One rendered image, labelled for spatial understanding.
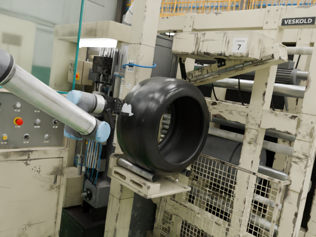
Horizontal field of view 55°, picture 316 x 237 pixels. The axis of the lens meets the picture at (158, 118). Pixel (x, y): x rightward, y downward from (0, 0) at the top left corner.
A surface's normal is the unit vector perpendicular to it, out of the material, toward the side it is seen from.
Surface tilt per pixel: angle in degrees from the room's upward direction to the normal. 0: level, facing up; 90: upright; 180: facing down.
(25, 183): 90
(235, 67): 90
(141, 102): 62
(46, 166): 90
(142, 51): 90
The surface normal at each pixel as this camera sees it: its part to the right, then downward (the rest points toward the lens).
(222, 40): -0.73, -0.03
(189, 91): 0.69, 0.00
